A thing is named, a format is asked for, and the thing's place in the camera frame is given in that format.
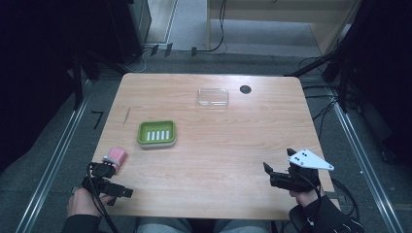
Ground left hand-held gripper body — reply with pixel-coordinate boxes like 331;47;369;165
82;155;124;207

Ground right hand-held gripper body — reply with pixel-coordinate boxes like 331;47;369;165
270;148;335;194

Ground pink soap bar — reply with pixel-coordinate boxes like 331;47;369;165
106;147;128;171

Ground person's right hand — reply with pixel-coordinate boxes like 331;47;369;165
289;186;323;209

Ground person's left hand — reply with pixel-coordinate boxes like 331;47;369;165
66;186;115;218

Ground green soap dish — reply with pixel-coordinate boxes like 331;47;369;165
136;119;178;150

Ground black metal stand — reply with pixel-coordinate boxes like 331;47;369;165
284;45;353;114
71;52;85;112

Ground clear plastic container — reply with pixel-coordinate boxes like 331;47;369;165
195;87;230;110

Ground light wooden shelf unit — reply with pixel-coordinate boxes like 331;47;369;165
206;0;363;56

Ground black cabinet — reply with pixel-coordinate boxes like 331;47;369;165
106;0;153;65

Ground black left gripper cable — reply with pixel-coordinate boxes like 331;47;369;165
86;161;120;233

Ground metal floor rail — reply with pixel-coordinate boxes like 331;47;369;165
15;91;92;233
331;102;405;233

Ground black floor cables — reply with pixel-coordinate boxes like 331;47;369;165
297;55;342;139

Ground white floor cable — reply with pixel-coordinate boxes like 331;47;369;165
124;48;154;74

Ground hanging black cable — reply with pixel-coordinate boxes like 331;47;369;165
193;0;228;54

